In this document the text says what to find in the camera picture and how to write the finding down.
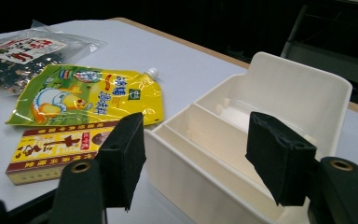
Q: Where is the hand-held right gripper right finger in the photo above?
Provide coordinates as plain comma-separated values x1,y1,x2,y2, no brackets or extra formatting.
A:
244,111,358,224

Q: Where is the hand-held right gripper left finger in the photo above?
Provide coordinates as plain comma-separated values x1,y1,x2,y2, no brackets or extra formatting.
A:
48,111,147,224

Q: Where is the white plastic storage box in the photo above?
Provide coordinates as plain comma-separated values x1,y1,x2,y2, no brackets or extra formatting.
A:
143,51,353,224

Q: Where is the yellow red seasoning box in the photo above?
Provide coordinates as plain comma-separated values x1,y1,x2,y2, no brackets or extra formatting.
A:
5,120,120,187

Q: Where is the yellow green spout pouch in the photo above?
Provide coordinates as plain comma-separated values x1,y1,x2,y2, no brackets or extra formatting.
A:
5,63,164,127

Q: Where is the clear bag of dried seaweed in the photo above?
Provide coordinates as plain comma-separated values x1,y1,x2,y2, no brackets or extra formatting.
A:
0,20,108,97

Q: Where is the metal rack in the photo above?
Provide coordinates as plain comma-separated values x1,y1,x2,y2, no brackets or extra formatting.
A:
281,0,358,91

